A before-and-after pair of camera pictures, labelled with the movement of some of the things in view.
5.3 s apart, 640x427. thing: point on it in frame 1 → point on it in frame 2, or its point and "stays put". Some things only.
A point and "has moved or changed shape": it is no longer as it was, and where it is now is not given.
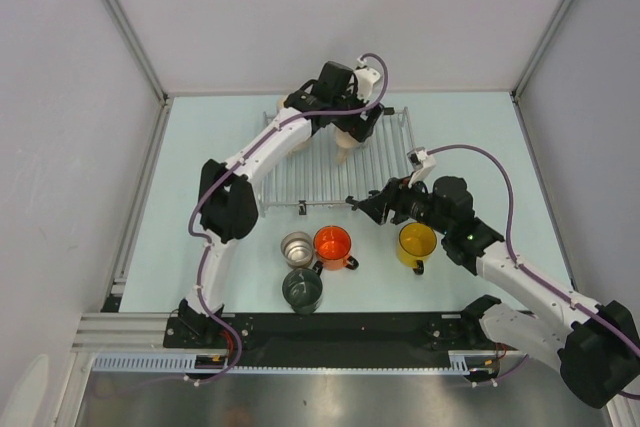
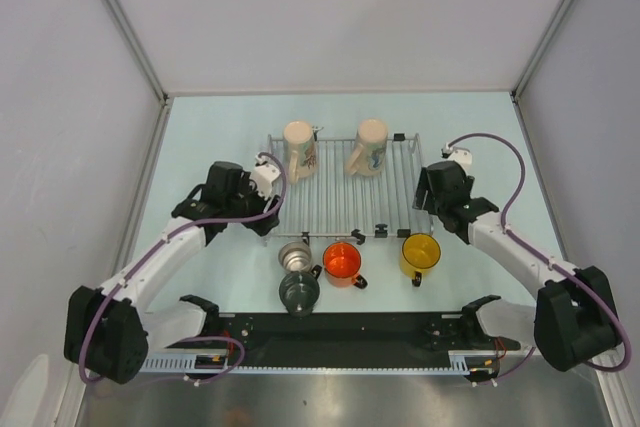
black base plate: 338,340 stays put
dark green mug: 303,289 stays put
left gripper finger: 376,113 → 265,225
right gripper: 395,196 → 422,189
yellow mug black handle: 416,244 has moved or changed shape
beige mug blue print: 344,142 → 368,155
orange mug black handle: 332,245 → 341,263
